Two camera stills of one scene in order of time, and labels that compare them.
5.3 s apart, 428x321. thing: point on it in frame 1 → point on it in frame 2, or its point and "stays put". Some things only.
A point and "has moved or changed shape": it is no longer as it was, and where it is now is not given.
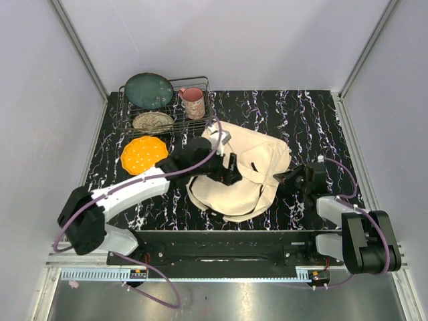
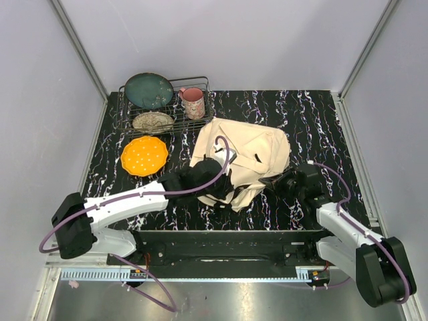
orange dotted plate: [142, 154] stays put
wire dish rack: [188, 109] stays put
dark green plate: [148, 90] stays put
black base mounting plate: [226, 250] stays put
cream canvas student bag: [258, 159] has moved or changed shape
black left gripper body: [213, 169] → [217, 190]
